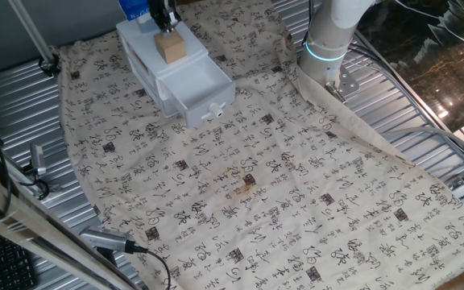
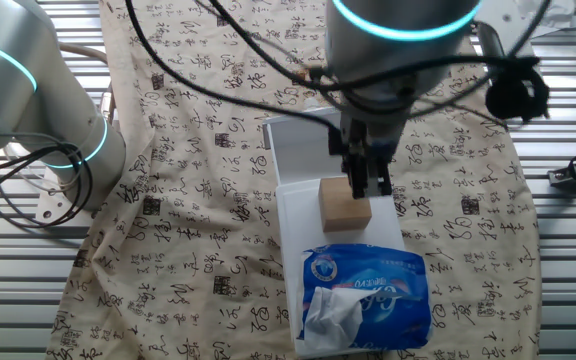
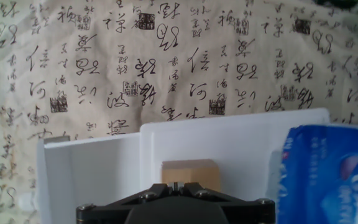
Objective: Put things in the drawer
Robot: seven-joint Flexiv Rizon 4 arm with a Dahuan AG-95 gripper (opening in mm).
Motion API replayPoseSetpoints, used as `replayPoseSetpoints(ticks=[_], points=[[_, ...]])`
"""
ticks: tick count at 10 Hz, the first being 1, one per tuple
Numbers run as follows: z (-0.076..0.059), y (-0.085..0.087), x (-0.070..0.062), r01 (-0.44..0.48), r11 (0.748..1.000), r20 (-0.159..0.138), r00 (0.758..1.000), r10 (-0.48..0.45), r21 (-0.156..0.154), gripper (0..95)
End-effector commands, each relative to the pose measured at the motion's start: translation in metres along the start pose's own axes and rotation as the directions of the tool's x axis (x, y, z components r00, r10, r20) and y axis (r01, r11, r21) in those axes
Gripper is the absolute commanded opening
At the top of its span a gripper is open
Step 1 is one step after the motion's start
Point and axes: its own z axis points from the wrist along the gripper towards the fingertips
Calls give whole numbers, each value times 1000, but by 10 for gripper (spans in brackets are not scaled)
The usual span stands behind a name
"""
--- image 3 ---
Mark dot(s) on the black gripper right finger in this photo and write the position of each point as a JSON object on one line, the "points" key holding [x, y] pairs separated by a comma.
{"points": [[244, 208]]}

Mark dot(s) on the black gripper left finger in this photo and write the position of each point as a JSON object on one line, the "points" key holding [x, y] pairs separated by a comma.
{"points": [[110, 208]]}

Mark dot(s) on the light wooden block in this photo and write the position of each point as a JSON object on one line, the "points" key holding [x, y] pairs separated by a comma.
{"points": [[191, 174]]}

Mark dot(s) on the white plastic drawer with knob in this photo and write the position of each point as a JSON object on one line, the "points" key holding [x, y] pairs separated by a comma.
{"points": [[89, 180]]}

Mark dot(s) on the white plastic drawer cabinet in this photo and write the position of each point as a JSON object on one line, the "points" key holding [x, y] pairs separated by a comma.
{"points": [[235, 140]]}

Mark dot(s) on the blue tissue pack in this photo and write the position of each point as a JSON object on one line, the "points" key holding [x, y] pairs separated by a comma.
{"points": [[322, 174]]}

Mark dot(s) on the beige cloth with black calligraphy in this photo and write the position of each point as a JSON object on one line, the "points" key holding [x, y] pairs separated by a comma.
{"points": [[135, 62]]}

